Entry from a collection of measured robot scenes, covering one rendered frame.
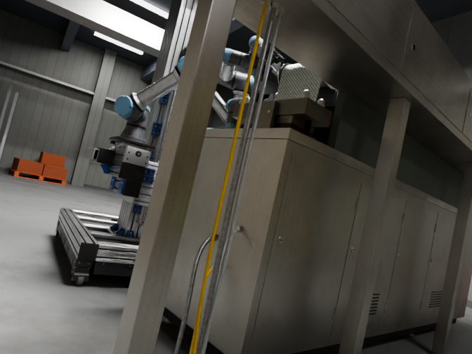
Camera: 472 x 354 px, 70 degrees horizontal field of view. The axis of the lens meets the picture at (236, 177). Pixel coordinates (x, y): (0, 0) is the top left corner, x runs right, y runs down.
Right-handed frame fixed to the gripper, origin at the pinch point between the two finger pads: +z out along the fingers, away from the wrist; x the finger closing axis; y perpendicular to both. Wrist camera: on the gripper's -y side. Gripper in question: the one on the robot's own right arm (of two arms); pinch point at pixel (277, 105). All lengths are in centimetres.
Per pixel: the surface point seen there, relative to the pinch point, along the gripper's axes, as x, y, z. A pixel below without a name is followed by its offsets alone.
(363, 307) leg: 13, -74, 52
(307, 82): -0.3, 9.7, 15.2
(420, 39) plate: 9, 25, 55
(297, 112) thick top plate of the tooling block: -20.0, -11.2, 30.3
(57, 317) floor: -63, -109, -33
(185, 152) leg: -75, -40, 52
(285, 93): -0.3, 5.6, 3.5
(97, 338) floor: -53, -109, -13
